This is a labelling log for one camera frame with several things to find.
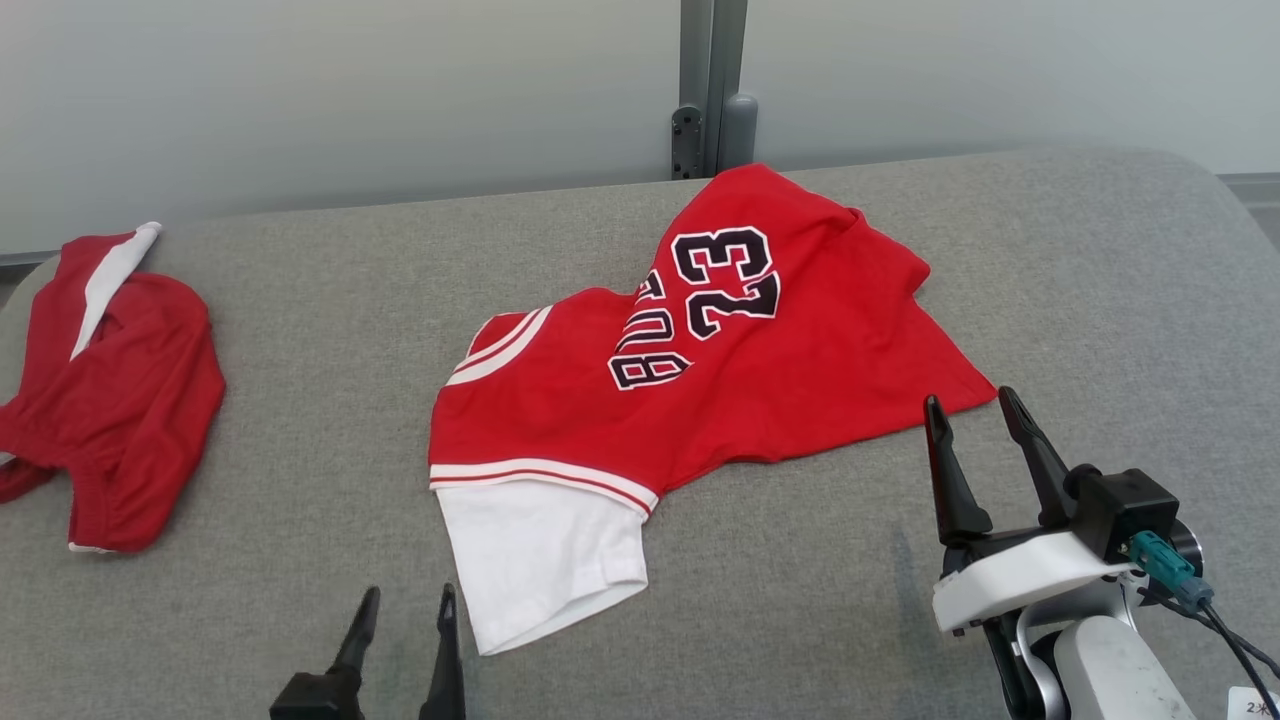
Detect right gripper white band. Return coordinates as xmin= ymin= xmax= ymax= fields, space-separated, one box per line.
xmin=922 ymin=387 xmax=1137 ymax=637

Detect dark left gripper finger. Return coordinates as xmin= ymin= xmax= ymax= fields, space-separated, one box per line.
xmin=330 ymin=587 xmax=382 ymax=677
xmin=420 ymin=583 xmax=467 ymax=720

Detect red number 23 jersey shirt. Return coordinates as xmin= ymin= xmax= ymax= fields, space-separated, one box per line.
xmin=428 ymin=163 xmax=999 ymax=657

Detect red shorts with white stripe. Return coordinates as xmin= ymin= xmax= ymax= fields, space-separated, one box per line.
xmin=0 ymin=222 xmax=227 ymax=555

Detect grey fabric sofa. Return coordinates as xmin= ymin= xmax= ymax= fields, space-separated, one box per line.
xmin=0 ymin=148 xmax=1280 ymax=720

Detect teal right camera connector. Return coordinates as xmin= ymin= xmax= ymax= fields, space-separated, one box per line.
xmin=1130 ymin=530 xmax=1216 ymax=614

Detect black right camera cable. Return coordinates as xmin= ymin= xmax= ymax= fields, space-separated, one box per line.
xmin=1140 ymin=585 xmax=1280 ymax=720

